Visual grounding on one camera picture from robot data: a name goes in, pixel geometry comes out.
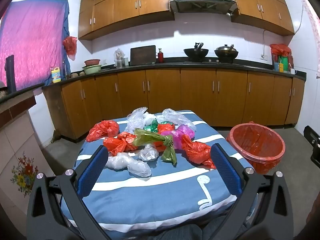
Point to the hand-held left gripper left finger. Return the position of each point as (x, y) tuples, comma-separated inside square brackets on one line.
[(92, 172)]

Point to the red lined waste basket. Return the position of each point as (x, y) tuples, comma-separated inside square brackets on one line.
[(257, 145)]

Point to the blue box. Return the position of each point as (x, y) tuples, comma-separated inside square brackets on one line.
[(276, 66)]

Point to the tiled side counter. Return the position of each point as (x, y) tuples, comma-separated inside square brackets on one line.
[(15, 105)]

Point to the white plastic bag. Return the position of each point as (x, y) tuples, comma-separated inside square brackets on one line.
[(150, 118)]

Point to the pink and blue hanging blanket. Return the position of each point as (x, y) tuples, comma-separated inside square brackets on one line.
[(32, 42)]

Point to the dark cutting board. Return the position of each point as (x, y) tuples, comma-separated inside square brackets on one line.
[(143, 55)]

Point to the dark green plastic bag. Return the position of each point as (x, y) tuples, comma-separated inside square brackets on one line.
[(151, 127)]

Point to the black wok with lid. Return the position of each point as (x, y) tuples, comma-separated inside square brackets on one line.
[(226, 53)]

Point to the gas stove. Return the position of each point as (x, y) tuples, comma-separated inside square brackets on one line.
[(212, 61)]

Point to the red plastic bag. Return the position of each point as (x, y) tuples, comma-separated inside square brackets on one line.
[(165, 127), (280, 48), (70, 45), (197, 151), (117, 143), (102, 130)]

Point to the pink plastic bag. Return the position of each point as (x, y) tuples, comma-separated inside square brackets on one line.
[(181, 133)]

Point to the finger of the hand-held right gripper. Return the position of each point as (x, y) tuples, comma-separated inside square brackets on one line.
[(314, 135)]

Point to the green packet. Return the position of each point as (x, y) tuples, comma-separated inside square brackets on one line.
[(283, 63)]

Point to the long wooden wall cabinets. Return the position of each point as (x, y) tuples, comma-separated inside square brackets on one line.
[(125, 5)]

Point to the olive green plastic bag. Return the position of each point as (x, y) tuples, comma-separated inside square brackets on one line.
[(150, 137)]

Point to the hanging red plastic bag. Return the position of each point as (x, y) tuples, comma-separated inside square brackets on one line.
[(70, 45)]

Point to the yellow packet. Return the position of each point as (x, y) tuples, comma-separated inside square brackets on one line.
[(281, 68)]

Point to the person's grey pants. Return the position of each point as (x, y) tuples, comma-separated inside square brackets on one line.
[(175, 233)]

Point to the white mug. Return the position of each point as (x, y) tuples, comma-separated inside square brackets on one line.
[(293, 71)]

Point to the short wooden wall cabinets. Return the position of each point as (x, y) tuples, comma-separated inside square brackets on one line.
[(262, 5)]

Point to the blue striped tablecloth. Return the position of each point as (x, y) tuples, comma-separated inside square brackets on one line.
[(155, 197)]

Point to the wooden base cabinets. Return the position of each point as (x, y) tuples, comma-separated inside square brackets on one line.
[(195, 97)]

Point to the red plastic bag on packets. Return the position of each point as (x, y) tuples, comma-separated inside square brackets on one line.
[(280, 48)]

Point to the open black wok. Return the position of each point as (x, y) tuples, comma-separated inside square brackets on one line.
[(196, 52)]

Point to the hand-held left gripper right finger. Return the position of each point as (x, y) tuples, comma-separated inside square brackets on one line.
[(226, 170)]

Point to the white wall socket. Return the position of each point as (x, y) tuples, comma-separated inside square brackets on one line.
[(263, 56)]

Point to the yellow detergent bottle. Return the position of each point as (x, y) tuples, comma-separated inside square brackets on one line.
[(56, 76)]

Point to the red-brown basin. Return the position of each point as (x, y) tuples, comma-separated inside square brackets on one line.
[(92, 62)]

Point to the black kitchen countertop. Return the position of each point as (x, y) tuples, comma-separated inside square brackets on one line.
[(175, 66)]

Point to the red bottle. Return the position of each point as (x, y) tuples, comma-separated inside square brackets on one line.
[(160, 56)]

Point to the clear bag with jars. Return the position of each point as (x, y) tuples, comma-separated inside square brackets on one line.
[(119, 58)]

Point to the black upright stand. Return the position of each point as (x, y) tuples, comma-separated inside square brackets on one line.
[(11, 75)]

